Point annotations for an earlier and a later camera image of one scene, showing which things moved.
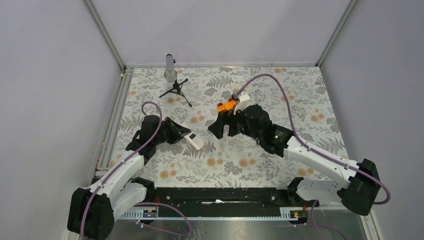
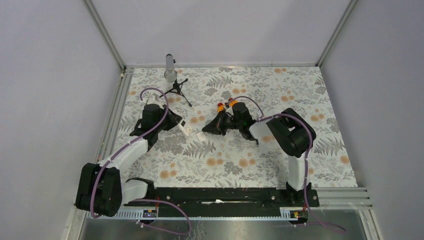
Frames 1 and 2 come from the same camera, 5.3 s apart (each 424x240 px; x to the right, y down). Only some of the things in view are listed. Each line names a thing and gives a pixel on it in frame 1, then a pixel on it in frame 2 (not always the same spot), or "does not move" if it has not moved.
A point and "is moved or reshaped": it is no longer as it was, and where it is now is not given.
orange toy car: (230, 105) does not move
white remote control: (195, 141) is moved or reshaped
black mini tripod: (176, 89) does not move
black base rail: (223, 201) does not move
